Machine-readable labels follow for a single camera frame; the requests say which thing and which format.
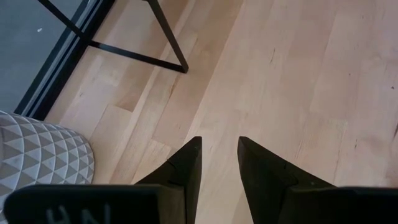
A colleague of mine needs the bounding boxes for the black aluminium table frame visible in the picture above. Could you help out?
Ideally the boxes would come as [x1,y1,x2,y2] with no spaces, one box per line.
[14,0,116,121]

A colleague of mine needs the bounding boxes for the grey triangle-patterned plant pot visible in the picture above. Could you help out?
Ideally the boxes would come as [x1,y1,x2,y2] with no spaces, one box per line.
[0,110,95,215]

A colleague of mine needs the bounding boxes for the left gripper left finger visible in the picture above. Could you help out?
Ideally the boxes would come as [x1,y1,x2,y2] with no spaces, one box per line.
[135,136,203,224]

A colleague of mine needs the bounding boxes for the wooden shelf black metal legs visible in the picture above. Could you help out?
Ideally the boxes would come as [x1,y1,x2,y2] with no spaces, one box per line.
[37,0,190,74]

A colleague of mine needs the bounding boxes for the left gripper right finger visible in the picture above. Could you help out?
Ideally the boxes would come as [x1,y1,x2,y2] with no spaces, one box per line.
[238,136,336,224]

